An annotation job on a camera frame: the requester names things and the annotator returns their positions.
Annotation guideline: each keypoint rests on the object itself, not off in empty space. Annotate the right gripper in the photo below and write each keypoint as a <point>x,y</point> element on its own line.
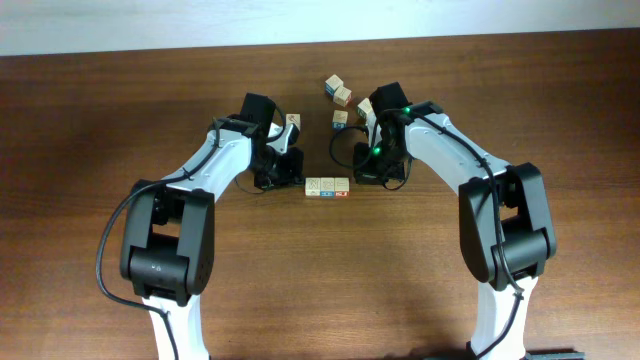
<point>371,171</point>

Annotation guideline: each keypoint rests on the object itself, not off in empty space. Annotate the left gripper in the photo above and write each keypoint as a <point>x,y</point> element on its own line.
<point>294,174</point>

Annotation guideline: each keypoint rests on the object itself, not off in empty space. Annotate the wooden block shell drawing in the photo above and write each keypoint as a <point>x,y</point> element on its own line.
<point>312,186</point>

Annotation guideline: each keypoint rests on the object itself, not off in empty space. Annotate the wooden block red U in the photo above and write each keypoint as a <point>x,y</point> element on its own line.
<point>341,187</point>

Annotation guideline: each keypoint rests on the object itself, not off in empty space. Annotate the wooden block blue side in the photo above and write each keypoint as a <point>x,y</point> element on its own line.
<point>327,187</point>
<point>332,84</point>

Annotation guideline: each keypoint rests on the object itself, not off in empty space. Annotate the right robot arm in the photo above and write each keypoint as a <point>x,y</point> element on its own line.
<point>505,225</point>

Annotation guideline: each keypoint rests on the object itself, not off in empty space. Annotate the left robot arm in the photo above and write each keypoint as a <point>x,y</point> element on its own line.
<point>169,239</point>

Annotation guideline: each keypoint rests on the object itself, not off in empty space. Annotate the lone wooden block red drawing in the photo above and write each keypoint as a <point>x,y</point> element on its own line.
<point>294,119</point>

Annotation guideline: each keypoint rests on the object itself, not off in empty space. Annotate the wooden block green side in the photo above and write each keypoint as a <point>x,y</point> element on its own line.
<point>364,109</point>

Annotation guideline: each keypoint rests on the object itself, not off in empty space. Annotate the wooden block blue front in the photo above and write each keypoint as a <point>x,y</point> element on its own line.
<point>339,119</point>

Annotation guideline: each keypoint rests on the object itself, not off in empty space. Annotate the wooden block red letter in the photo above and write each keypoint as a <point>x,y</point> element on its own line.
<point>342,96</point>

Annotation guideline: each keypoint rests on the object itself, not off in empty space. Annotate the wooden block blue side top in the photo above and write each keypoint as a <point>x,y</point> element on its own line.
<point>332,84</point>

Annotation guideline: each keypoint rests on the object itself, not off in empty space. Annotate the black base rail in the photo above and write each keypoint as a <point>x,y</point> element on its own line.
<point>555,355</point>

